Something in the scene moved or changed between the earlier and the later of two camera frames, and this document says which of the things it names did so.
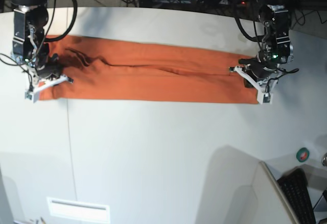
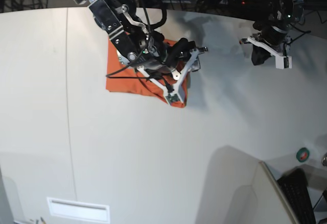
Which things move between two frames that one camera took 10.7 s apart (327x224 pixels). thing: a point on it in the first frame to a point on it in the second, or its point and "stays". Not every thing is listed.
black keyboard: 295,184 stays
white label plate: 64,209 stays
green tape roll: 302,154 stays
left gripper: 48,65 to 152,50
